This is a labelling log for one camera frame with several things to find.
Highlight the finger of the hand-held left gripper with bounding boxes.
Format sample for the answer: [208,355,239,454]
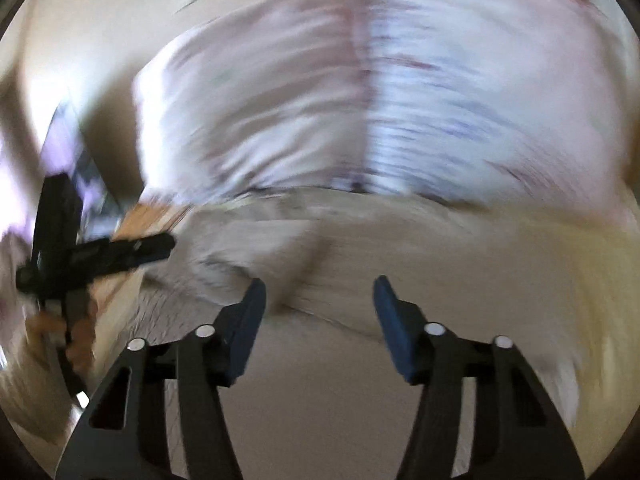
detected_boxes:
[75,232,177,281]

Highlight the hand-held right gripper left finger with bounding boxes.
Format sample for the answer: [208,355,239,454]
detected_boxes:
[55,278,267,480]

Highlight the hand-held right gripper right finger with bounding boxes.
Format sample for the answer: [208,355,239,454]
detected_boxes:
[372,275,586,480]

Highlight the grey cable-knit sweater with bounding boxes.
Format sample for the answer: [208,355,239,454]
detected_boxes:
[135,187,506,346]

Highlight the person's left hand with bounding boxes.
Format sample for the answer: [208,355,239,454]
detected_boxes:
[27,310,98,376]

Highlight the dark furniture piece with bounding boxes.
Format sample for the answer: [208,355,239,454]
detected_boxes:
[37,100,123,243]

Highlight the yellow patterned bed sheet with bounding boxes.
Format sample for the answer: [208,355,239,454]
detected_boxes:
[0,195,640,480]

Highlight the blue and pink floral pillow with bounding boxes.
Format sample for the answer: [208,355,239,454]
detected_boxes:
[357,0,632,226]

